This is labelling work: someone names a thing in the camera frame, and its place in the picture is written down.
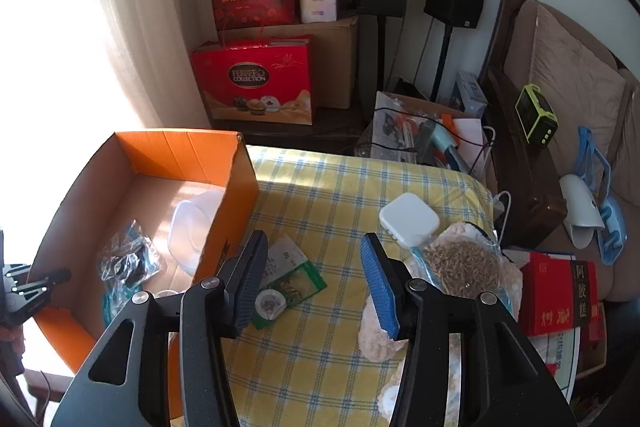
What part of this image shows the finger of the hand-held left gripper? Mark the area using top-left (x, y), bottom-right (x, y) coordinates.
top-left (20, 268), bottom-right (71, 308)

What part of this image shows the person's left hand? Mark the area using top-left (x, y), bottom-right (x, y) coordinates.
top-left (0, 326), bottom-right (25, 375)

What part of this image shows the yellow checked tablecloth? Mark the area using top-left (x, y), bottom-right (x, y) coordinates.
top-left (167, 144), bottom-right (501, 427)

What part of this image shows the white curtain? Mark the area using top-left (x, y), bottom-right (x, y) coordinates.
top-left (0, 0), bottom-right (211, 233)

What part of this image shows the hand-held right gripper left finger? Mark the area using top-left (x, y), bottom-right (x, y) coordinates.
top-left (50, 229), bottom-right (271, 427)

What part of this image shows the red chocolate gift bag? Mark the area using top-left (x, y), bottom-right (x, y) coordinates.
top-left (190, 34), bottom-right (316, 126)

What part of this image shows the orange cardboard box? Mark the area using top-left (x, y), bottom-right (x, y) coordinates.
top-left (25, 130), bottom-right (260, 375)

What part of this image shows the light blue hair dryer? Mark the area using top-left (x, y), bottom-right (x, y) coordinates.
top-left (430, 124), bottom-right (476, 170)

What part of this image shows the white charging cable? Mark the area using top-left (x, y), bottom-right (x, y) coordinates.
top-left (480, 127), bottom-right (513, 238)

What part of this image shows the brown cardboard carton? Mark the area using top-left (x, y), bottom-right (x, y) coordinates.
top-left (260, 16), bottom-right (362, 110)

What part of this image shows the black speaker stand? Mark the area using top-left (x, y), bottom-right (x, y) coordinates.
top-left (370, 14), bottom-right (388, 92)
top-left (431, 24), bottom-right (455, 102)

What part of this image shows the small jelly cup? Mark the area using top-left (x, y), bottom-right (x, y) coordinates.
top-left (254, 289), bottom-right (288, 320)

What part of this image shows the white square plastic case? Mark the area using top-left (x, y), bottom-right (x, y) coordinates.
top-left (378, 193), bottom-right (441, 244)

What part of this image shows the clear bag of grain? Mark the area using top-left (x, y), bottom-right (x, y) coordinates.
top-left (410, 227), bottom-right (523, 308)

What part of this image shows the green white packet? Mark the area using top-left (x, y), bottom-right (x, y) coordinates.
top-left (250, 234), bottom-right (328, 330)

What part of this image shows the clear bag of black parts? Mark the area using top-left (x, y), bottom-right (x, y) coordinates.
top-left (97, 221), bottom-right (166, 295)

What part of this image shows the green black radio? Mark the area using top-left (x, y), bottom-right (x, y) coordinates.
top-left (515, 83), bottom-right (558, 150)

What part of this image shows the white curved plastic shell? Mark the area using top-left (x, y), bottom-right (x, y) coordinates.
top-left (559, 173), bottom-right (603, 250)

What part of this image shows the clear bin of clutter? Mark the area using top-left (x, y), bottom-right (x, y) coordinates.
top-left (355, 91), bottom-right (493, 172)

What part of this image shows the red box dark band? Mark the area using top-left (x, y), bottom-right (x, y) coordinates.
top-left (517, 249), bottom-right (608, 343)

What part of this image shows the blue white carton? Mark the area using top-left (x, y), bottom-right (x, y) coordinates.
top-left (454, 71), bottom-right (489, 118)

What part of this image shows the clear plastic cup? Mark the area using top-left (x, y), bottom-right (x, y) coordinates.
top-left (169, 192), bottom-right (226, 279)

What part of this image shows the brown sofa cushion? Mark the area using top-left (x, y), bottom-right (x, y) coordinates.
top-left (512, 0), bottom-right (628, 168)

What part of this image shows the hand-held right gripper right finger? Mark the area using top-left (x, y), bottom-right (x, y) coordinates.
top-left (361, 233), bottom-right (573, 427)

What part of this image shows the brown sofa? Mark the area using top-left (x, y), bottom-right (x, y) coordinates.
top-left (477, 0), bottom-right (640, 308)

